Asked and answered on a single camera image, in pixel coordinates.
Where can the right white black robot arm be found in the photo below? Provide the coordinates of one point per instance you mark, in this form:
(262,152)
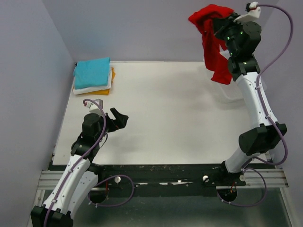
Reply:
(241,40)

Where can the folded white t shirt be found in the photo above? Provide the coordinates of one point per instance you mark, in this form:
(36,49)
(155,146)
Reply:
(83,90)

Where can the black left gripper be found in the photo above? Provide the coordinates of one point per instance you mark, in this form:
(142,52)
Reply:
(120,123)

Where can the folded light blue t shirt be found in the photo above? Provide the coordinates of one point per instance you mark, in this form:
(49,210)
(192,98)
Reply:
(91,73)

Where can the folded orange t shirt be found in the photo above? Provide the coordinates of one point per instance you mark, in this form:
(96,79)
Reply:
(105,90)

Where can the red t shirt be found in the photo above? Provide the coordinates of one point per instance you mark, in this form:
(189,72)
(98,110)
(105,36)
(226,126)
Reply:
(214,61)

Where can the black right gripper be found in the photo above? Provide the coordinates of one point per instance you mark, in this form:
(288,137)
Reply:
(220,25)

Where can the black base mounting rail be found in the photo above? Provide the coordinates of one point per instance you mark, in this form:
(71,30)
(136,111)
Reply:
(121,181)

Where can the white perforated plastic basket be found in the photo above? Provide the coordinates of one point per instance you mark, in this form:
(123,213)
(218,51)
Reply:
(229,93)

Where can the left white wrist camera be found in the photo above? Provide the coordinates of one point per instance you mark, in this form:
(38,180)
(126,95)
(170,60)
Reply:
(96,107)

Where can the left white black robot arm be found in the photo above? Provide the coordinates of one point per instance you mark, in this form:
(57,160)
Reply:
(59,209)

